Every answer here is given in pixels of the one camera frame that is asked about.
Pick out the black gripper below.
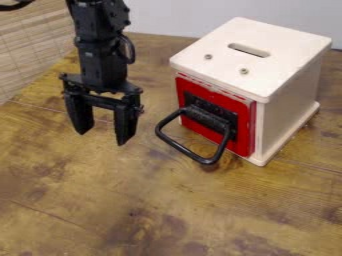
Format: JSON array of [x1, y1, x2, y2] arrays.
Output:
[[60, 37, 142, 146]]

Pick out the black metal drawer handle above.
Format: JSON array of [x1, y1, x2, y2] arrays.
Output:
[[153, 105, 232, 166]]

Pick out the red drawer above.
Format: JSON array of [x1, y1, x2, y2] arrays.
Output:
[[174, 73, 256, 157]]

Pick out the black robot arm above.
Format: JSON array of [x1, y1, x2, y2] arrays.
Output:
[[60, 0, 142, 145]]

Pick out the white wooden drawer cabinet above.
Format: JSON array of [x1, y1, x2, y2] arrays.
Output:
[[169, 17, 331, 166]]

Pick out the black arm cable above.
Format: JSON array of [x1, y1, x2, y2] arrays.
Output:
[[0, 0, 34, 12]]

